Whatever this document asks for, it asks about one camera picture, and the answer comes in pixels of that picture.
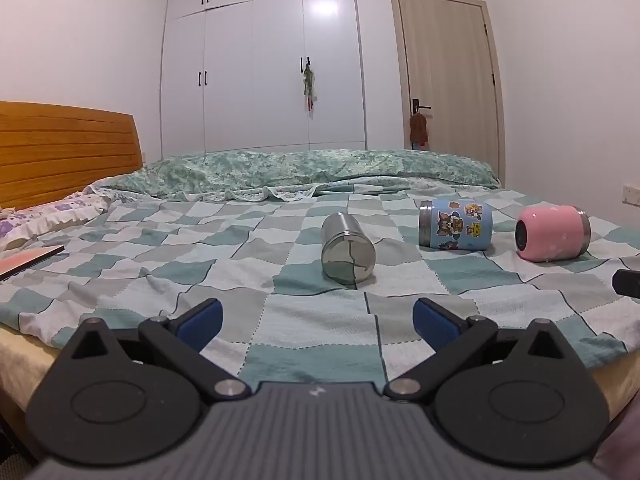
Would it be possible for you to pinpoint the brown hanging ornament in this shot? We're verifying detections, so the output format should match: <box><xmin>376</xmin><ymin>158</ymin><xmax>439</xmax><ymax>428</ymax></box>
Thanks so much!
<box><xmin>409</xmin><ymin>112</ymin><xmax>430</xmax><ymax>150</ymax></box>

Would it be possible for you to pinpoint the blue cartoon cup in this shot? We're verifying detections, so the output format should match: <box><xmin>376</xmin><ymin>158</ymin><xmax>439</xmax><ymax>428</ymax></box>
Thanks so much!
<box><xmin>418</xmin><ymin>199</ymin><xmax>494</xmax><ymax>252</ymax></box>

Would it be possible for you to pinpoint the beige door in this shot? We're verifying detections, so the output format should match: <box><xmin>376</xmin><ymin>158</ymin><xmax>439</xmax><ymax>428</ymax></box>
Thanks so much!
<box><xmin>389</xmin><ymin>0</ymin><xmax>506</xmax><ymax>189</ymax></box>

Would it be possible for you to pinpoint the pink book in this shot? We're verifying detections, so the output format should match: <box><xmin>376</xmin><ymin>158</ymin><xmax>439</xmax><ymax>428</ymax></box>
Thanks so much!
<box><xmin>0</xmin><ymin>245</ymin><xmax>66</xmax><ymax>282</ymax></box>

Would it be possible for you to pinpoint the white wardrobe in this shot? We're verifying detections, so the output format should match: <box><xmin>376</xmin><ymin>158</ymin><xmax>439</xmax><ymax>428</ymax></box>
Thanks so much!
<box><xmin>160</xmin><ymin>0</ymin><xmax>369</xmax><ymax>161</ymax></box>

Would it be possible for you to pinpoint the checkered bedsheet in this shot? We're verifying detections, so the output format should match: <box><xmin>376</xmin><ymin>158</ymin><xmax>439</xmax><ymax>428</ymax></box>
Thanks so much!
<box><xmin>0</xmin><ymin>187</ymin><xmax>640</xmax><ymax>391</ymax></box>

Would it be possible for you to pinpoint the pink cup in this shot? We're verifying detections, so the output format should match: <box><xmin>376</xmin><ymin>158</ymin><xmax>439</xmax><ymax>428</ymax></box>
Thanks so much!
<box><xmin>515</xmin><ymin>205</ymin><xmax>592</xmax><ymax>262</ymax></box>

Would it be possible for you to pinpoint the purple floral pillow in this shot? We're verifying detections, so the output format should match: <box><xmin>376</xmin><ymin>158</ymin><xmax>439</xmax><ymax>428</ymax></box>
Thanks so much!
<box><xmin>0</xmin><ymin>194</ymin><xmax>113</xmax><ymax>253</ymax></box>

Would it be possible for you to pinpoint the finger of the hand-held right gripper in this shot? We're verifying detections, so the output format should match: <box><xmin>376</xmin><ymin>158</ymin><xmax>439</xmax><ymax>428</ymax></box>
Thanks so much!
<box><xmin>612</xmin><ymin>268</ymin><xmax>640</xmax><ymax>301</ymax></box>

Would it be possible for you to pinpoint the wooden headboard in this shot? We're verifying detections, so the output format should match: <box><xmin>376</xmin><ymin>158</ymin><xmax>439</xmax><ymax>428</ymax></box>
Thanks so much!
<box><xmin>0</xmin><ymin>101</ymin><xmax>144</xmax><ymax>211</ymax></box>

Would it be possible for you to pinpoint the green floral quilt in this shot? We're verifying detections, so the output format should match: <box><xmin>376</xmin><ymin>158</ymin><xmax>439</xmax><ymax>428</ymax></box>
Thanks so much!
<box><xmin>85</xmin><ymin>149</ymin><xmax>501</xmax><ymax>204</ymax></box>

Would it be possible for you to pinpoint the beige mattress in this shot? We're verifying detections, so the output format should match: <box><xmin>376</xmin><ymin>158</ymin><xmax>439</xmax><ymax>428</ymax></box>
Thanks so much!
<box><xmin>0</xmin><ymin>327</ymin><xmax>640</xmax><ymax>413</ymax></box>

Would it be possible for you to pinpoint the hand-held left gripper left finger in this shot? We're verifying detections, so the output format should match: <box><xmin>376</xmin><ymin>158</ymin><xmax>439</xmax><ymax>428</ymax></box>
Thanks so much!
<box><xmin>60</xmin><ymin>298</ymin><xmax>252</xmax><ymax>404</ymax></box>

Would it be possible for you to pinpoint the stainless steel cup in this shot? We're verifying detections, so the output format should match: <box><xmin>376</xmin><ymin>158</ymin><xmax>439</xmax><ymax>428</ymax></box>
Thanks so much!
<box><xmin>320</xmin><ymin>212</ymin><xmax>377</xmax><ymax>285</ymax></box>

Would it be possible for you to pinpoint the green hanging toy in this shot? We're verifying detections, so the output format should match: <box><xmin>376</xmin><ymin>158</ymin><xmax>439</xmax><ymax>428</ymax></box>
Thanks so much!
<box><xmin>301</xmin><ymin>57</ymin><xmax>319</xmax><ymax>111</ymax></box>

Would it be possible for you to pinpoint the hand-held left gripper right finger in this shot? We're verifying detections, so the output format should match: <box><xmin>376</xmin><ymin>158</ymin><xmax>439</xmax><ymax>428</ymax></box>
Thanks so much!
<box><xmin>383</xmin><ymin>297</ymin><xmax>581</xmax><ymax>404</ymax></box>

